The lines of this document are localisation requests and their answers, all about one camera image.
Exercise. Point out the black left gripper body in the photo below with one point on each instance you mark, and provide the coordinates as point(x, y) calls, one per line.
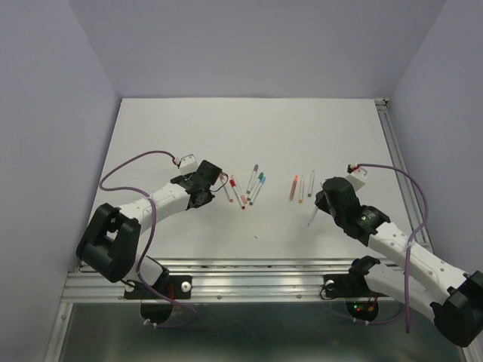
point(207, 199)

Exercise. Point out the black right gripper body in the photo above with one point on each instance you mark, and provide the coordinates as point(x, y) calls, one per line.
point(321, 202)

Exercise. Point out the brown cap marker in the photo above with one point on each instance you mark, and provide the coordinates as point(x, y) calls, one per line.
point(225, 189)

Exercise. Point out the dark green marker pen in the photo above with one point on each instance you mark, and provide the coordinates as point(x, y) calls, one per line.
point(311, 184)

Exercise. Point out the yellow cap marker pen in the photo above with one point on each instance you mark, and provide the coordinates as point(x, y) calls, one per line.
point(301, 189)

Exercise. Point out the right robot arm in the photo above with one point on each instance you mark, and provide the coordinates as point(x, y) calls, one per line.
point(448, 296)

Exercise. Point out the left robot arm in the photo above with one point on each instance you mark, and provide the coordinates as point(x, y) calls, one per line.
point(110, 242)

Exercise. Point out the red cap marker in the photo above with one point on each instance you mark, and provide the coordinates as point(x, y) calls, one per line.
point(234, 186)

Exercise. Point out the grey cap marker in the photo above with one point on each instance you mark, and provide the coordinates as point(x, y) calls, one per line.
point(252, 178)

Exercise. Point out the green cap marker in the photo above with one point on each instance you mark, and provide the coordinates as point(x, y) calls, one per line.
point(253, 188)

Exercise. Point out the light blue cap marker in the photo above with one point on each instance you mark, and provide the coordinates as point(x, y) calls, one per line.
point(257, 189)

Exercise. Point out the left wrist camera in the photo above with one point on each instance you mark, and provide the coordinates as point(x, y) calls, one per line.
point(186, 162)

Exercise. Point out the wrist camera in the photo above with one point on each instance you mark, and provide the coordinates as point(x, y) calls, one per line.
point(357, 176)
point(186, 162)

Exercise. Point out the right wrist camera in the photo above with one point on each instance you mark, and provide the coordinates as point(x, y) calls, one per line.
point(357, 176)

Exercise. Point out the aluminium front rail frame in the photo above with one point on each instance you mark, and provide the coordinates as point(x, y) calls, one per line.
point(248, 310)

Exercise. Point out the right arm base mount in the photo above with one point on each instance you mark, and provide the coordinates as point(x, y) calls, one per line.
point(361, 303)

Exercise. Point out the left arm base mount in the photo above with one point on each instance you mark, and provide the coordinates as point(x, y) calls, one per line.
point(160, 290)

